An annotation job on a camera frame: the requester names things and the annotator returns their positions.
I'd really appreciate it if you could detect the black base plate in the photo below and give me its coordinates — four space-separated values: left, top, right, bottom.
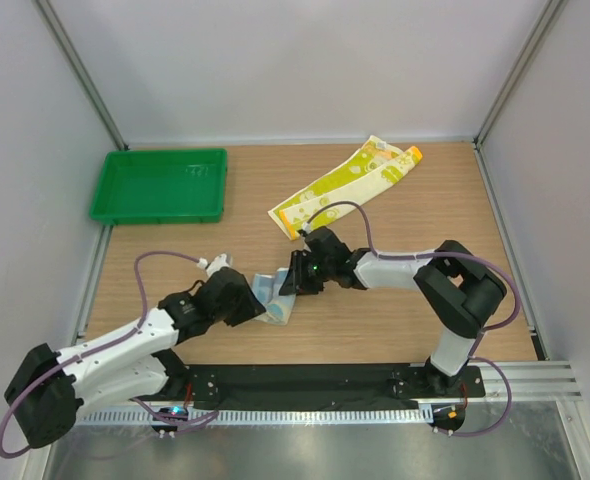
185 363 486 410

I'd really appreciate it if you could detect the right aluminium frame post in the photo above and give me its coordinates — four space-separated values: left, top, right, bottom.
473 0 568 150

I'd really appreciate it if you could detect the polka dot striped towel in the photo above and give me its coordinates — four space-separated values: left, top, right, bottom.
251 268 296 326

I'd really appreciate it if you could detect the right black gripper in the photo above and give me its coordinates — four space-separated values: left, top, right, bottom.
281 250 334 297

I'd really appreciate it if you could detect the green plastic tray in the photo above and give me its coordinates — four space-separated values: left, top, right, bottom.
89 148 228 226

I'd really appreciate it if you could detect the slotted cable duct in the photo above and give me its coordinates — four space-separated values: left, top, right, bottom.
78 404 433 427

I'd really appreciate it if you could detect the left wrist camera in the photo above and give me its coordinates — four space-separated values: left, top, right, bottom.
197 253 232 277

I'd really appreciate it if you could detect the left aluminium frame post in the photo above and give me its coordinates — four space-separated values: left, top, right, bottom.
33 0 129 151

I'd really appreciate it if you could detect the green yellow patterned towel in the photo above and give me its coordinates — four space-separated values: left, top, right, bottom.
268 135 423 240

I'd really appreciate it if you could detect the aluminium frame post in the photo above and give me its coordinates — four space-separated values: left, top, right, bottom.
33 0 129 151
473 0 568 150

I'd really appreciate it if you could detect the aluminium front rail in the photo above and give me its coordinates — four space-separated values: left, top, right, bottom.
34 362 584 407

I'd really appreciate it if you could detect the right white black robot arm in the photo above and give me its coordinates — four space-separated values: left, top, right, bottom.
279 227 507 396

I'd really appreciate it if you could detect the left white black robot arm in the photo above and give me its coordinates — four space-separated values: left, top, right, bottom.
4 267 266 449

